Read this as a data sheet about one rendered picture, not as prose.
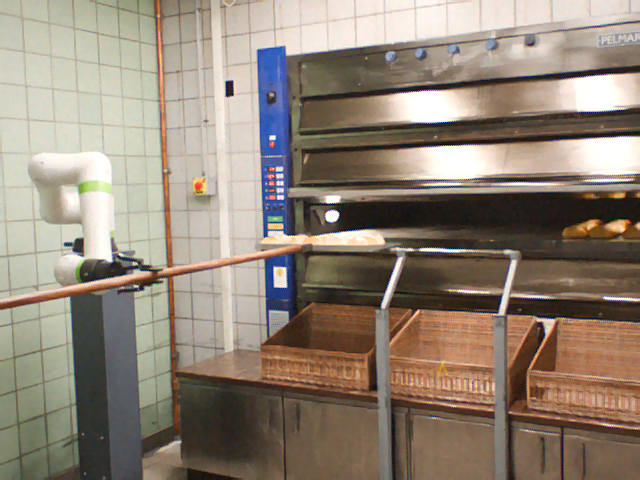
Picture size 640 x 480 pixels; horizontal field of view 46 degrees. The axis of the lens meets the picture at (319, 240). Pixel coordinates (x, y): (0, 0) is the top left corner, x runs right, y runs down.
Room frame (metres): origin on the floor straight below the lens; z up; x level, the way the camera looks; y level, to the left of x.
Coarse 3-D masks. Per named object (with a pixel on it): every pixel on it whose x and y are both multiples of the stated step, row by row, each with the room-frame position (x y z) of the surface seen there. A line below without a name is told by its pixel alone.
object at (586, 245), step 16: (384, 240) 3.65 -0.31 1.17; (400, 240) 3.60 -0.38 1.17; (416, 240) 3.56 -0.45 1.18; (432, 240) 3.53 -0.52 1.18; (448, 240) 3.49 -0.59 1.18; (464, 240) 3.45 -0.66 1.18; (480, 240) 3.42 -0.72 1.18; (496, 240) 3.38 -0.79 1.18; (512, 240) 3.35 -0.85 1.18; (528, 240) 3.32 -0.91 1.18; (544, 240) 3.30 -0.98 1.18; (560, 240) 3.27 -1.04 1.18; (576, 240) 3.25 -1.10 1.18; (592, 240) 3.22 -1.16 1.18
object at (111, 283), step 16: (240, 256) 2.74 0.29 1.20; (256, 256) 2.82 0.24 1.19; (272, 256) 2.93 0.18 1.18; (144, 272) 2.30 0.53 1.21; (160, 272) 2.35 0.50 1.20; (176, 272) 2.41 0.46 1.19; (192, 272) 2.49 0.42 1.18; (64, 288) 2.01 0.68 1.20; (80, 288) 2.05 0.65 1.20; (96, 288) 2.11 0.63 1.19; (112, 288) 2.17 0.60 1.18; (0, 304) 1.83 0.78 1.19; (16, 304) 1.87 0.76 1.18
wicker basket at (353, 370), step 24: (312, 312) 3.80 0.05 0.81; (336, 312) 3.73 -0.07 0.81; (360, 312) 3.67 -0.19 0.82; (408, 312) 3.51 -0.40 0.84; (288, 336) 3.61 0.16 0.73; (312, 336) 3.77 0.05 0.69; (336, 336) 3.70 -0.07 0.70; (360, 336) 3.63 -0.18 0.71; (264, 360) 3.43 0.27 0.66; (288, 360) 3.34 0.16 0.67; (312, 360) 3.28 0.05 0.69; (336, 360) 3.66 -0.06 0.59; (360, 360) 3.16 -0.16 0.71; (336, 384) 3.22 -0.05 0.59; (360, 384) 3.16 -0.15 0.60
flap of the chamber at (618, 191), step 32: (320, 192) 3.65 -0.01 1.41; (352, 192) 3.56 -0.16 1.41; (384, 192) 3.48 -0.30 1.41; (416, 192) 3.40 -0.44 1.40; (448, 192) 3.33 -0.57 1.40; (480, 192) 3.26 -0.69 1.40; (512, 192) 3.19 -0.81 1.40; (544, 192) 3.14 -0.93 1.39; (576, 192) 3.08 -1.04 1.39; (608, 192) 3.04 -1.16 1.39
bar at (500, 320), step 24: (384, 312) 2.99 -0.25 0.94; (504, 312) 2.79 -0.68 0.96; (384, 336) 2.99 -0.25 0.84; (504, 336) 2.76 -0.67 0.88; (384, 360) 2.99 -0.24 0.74; (504, 360) 2.76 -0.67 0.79; (384, 384) 2.99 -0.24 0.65; (504, 384) 2.75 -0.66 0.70; (384, 408) 3.00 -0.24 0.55; (504, 408) 2.75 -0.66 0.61; (384, 432) 3.00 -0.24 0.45; (504, 432) 2.76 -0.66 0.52; (384, 456) 3.00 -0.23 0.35; (504, 456) 2.76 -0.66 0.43
